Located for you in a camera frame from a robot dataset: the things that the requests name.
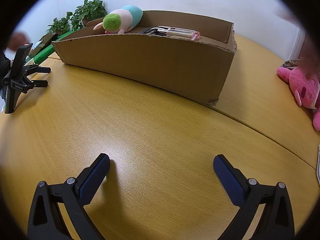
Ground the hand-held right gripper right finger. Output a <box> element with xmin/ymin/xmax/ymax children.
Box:
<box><xmin>213</xmin><ymin>154</ymin><xmax>295</xmax><ymax>240</ymax></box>

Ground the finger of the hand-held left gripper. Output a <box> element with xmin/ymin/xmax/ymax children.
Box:
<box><xmin>26</xmin><ymin>79</ymin><xmax>48</xmax><ymax>88</ymax></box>
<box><xmin>25</xmin><ymin>65</ymin><xmax>52</xmax><ymax>73</ymax></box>

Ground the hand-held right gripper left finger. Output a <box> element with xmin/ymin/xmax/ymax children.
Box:
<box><xmin>27</xmin><ymin>153</ymin><xmax>110</xmax><ymax>240</ymax></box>

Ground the cardboard box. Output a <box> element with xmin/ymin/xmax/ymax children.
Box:
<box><xmin>51</xmin><ymin>10</ymin><xmax>237</xmax><ymax>106</ymax></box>

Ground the black charger with cable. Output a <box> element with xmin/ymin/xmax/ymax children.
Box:
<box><xmin>138</xmin><ymin>27</ymin><xmax>167</xmax><ymax>36</ymax></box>

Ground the clear phone case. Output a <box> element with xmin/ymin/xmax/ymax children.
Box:
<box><xmin>147</xmin><ymin>26</ymin><xmax>196</xmax><ymax>37</ymax></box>

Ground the long green board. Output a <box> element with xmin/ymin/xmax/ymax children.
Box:
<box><xmin>32</xmin><ymin>29</ymin><xmax>82</xmax><ymax>65</ymax></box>

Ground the small potted green plant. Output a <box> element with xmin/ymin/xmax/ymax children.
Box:
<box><xmin>46</xmin><ymin>11</ymin><xmax>73</xmax><ymax>34</ymax></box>

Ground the large potted green plant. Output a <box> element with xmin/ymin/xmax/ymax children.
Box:
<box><xmin>72</xmin><ymin>0</ymin><xmax>108</xmax><ymax>29</ymax></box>

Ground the white flat item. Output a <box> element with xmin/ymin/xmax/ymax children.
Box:
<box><xmin>315</xmin><ymin>144</ymin><xmax>320</xmax><ymax>180</ymax></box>

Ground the teal pink green plush toy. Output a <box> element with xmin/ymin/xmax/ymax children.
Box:
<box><xmin>93</xmin><ymin>4</ymin><xmax>144</xmax><ymax>35</ymax></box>

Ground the leopard print pouch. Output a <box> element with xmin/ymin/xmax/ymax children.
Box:
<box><xmin>282</xmin><ymin>58</ymin><xmax>304</xmax><ymax>70</ymax></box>

